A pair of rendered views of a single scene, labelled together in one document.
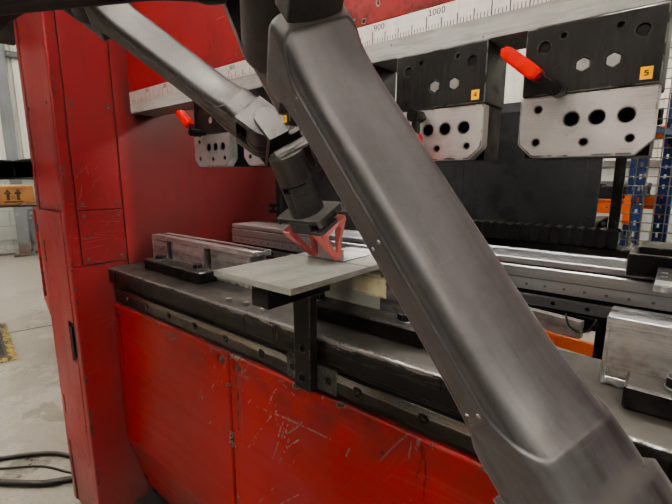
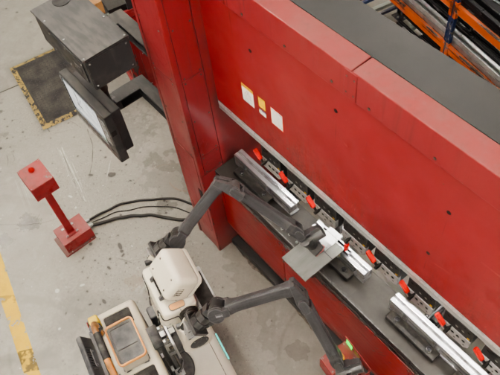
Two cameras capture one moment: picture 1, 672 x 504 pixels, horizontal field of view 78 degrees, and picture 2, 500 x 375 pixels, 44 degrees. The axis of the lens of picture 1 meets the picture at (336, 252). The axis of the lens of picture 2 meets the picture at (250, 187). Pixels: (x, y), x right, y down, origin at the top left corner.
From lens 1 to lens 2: 2.79 m
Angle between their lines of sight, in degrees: 47
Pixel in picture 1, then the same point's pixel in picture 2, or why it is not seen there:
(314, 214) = (314, 249)
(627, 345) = (393, 305)
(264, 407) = not seen: hidden behind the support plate
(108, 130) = (210, 120)
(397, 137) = (317, 324)
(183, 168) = not seen: hidden behind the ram
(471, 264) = (324, 338)
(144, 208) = (228, 140)
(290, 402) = not seen: hidden behind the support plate
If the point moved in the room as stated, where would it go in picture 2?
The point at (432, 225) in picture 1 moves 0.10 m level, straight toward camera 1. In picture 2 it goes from (320, 334) to (312, 354)
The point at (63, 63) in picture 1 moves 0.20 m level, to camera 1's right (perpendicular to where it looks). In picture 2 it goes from (190, 109) to (228, 112)
